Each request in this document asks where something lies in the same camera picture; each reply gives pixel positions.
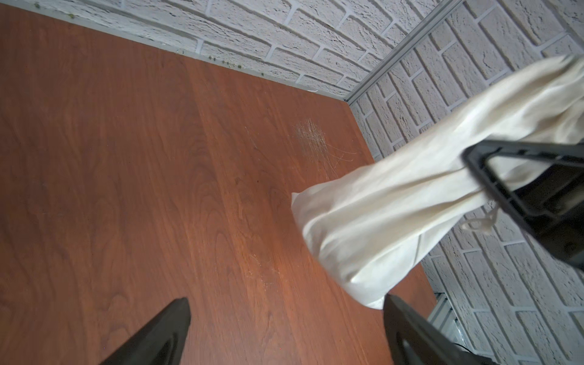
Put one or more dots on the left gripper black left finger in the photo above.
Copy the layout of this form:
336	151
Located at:
160	341

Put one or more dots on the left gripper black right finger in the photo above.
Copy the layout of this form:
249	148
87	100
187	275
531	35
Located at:
412	340

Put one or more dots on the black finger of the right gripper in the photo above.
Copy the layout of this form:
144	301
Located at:
540	186

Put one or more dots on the cream cloth drawstring bag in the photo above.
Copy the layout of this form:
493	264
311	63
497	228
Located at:
371	227

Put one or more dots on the aluminium mounting rail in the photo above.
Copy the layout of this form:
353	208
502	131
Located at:
444	319

